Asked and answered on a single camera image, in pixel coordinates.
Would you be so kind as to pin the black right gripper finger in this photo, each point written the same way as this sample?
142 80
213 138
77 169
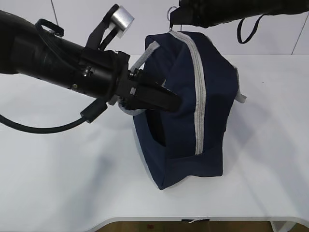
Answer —
189 12

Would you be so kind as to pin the navy blue lunch bag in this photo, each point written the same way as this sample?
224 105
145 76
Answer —
188 142

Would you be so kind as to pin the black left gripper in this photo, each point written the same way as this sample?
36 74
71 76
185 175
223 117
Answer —
105 74

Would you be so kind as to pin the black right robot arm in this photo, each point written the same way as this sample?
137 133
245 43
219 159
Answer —
209 13

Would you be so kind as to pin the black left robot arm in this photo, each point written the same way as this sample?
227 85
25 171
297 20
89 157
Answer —
39 50

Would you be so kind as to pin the black tape on table edge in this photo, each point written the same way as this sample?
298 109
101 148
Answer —
194 220

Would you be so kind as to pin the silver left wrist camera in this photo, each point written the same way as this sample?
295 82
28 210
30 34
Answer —
115 23

